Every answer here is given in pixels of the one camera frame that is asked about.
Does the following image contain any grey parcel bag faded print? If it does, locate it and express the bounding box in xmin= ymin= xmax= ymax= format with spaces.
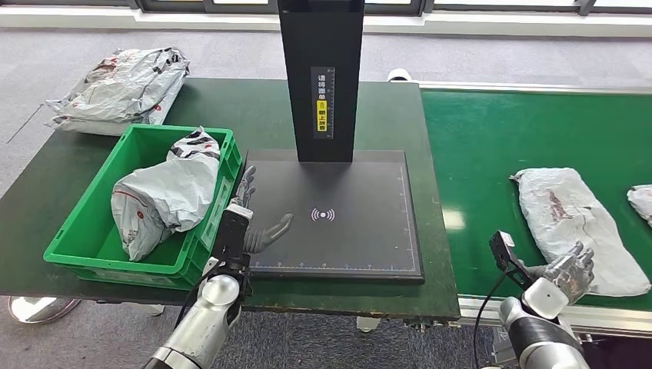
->
xmin=509 ymin=168 xmax=652 ymax=298

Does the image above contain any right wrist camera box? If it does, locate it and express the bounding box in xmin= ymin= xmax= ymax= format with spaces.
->
xmin=488 ymin=230 xmax=534 ymax=291

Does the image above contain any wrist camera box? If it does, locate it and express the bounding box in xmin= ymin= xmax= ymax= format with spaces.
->
xmin=211 ymin=203 xmax=254 ymax=274
xmin=488 ymin=230 xmax=534 ymax=291

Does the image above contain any green conveyor belt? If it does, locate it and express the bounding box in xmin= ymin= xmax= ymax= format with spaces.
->
xmin=421 ymin=88 xmax=652 ymax=311

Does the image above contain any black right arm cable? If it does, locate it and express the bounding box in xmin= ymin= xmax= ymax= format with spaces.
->
xmin=472 ymin=270 xmax=511 ymax=369

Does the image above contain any white parcel bag red dot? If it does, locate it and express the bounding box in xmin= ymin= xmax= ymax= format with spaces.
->
xmin=110 ymin=127 xmax=221 ymax=262

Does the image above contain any black inbound scanner machine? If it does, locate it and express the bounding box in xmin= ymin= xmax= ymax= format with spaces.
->
xmin=239 ymin=0 xmax=425 ymax=284

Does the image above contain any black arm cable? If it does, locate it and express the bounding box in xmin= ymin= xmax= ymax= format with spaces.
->
xmin=175 ymin=259 xmax=222 ymax=327
xmin=472 ymin=270 xmax=511 ymax=369

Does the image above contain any white window sill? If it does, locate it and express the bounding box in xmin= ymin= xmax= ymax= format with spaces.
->
xmin=0 ymin=5 xmax=652 ymax=39

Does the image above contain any aluminium conveyor frame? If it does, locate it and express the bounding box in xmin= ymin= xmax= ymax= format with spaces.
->
xmin=417 ymin=80 xmax=652 ymax=340

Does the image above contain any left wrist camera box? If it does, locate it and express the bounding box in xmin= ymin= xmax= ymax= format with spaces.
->
xmin=211 ymin=203 xmax=254 ymax=274

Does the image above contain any green plastic crate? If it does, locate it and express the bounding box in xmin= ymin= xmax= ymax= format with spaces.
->
xmin=43 ymin=123 xmax=243 ymax=292

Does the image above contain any chrome round base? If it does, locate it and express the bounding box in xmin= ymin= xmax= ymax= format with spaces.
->
xmin=7 ymin=297 xmax=82 ymax=325

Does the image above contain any black yellow label sticker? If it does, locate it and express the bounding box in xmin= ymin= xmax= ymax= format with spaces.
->
xmin=311 ymin=66 xmax=336 ymax=141

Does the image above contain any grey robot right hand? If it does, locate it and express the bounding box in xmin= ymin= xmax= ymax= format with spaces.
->
xmin=524 ymin=241 xmax=596 ymax=305

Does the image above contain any grey parcel bag red print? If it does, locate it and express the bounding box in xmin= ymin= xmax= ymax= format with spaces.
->
xmin=626 ymin=184 xmax=652 ymax=228

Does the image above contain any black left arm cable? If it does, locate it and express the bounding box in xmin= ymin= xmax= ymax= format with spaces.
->
xmin=175 ymin=259 xmax=222 ymax=327

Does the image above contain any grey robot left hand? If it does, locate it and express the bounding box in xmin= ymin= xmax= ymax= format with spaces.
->
xmin=231 ymin=165 xmax=295 ymax=254

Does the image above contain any dark green table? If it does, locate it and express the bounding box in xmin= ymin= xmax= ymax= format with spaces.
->
xmin=0 ymin=77 xmax=462 ymax=323

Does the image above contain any dark window frame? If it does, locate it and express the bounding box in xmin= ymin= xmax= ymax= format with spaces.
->
xmin=0 ymin=0 xmax=652 ymax=16

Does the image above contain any crumpled grey parcel bag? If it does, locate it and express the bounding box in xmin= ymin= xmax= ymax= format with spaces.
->
xmin=45 ymin=47 xmax=191 ymax=125
xmin=49 ymin=76 xmax=185 ymax=138

